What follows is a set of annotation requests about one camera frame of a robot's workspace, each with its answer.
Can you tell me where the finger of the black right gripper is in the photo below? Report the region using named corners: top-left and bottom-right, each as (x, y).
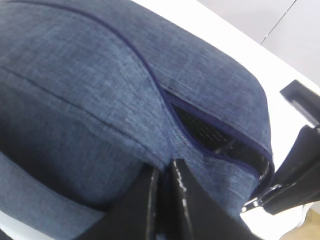
top-left (241, 179), bottom-right (320, 215)

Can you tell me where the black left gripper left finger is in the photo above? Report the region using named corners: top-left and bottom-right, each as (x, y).
top-left (82, 164), bottom-right (173, 240)

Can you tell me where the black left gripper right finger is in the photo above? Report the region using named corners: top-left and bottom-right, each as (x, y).
top-left (170, 159), bottom-right (259, 240)

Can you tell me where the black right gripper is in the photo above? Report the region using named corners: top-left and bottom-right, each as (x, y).
top-left (271, 79), bottom-right (320, 186)

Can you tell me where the navy blue lunch bag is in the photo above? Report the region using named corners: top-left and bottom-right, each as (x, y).
top-left (0, 0), bottom-right (274, 240)

